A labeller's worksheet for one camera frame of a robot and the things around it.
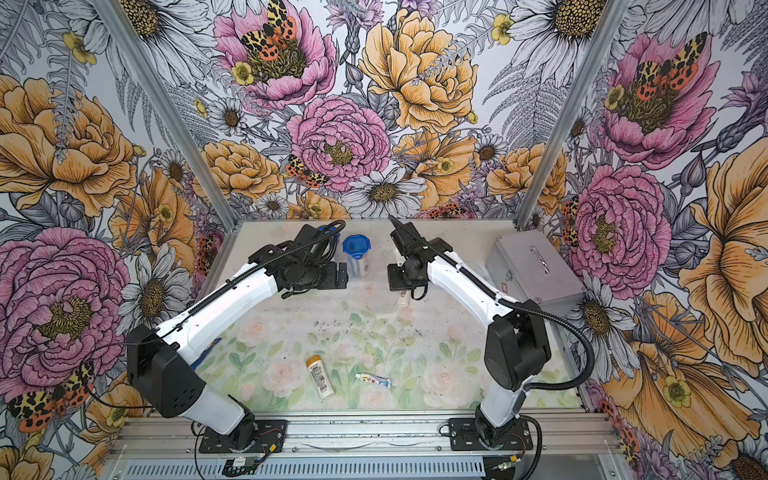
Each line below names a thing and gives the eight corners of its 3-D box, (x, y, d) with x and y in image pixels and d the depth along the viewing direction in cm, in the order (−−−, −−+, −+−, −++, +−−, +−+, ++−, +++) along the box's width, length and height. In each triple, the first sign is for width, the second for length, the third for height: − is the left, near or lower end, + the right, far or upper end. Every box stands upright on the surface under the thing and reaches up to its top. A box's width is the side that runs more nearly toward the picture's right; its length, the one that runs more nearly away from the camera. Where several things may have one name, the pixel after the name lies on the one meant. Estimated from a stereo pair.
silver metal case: (497, 321, 98) (515, 289, 84) (483, 264, 112) (496, 230, 98) (561, 321, 98) (589, 290, 84) (539, 265, 112) (560, 230, 98)
